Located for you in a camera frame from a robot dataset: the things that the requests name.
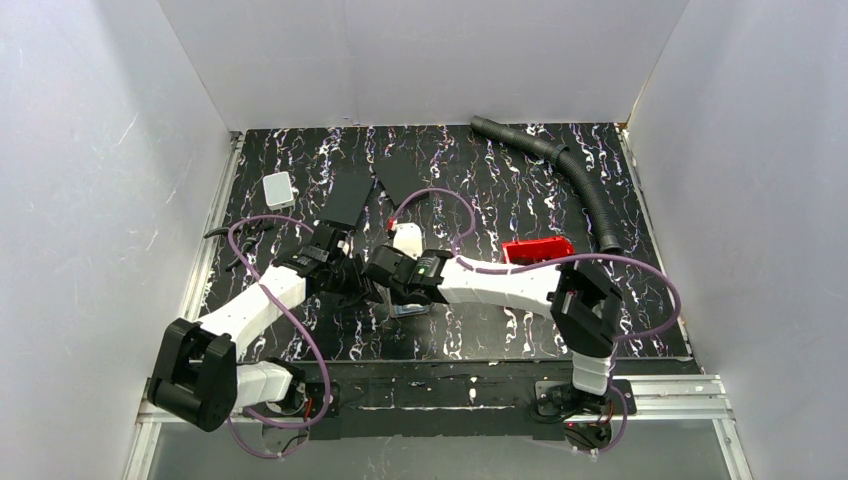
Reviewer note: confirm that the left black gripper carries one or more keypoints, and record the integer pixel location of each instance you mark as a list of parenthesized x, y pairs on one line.
[(332, 241)]

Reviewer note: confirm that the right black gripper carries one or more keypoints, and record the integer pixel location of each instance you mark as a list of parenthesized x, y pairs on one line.
[(370, 279)]

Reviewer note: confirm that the grey leather card holder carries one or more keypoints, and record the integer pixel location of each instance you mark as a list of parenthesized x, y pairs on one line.
[(399, 311)]

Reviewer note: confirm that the red plastic bin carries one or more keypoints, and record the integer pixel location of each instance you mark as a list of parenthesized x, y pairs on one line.
[(532, 251)]

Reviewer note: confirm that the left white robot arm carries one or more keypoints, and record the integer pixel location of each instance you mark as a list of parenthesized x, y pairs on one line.
[(197, 375)]

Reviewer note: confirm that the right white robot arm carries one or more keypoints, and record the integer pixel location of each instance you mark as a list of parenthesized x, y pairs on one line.
[(574, 293)]

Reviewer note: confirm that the black flat box left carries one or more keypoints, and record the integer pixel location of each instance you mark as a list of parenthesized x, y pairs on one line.
[(347, 200)]

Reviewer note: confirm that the black flat box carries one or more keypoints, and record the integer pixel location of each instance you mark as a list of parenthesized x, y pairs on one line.
[(399, 178), (347, 200)]

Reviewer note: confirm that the white square box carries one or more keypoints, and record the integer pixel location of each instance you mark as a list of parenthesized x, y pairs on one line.
[(278, 191)]

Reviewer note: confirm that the black flat box right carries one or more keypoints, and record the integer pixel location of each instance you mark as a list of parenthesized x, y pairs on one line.
[(399, 178)]

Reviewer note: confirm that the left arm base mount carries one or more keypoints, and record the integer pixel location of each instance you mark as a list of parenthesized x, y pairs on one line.
[(302, 402)]

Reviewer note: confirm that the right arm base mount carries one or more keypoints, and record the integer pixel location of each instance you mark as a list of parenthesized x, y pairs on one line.
[(592, 424)]

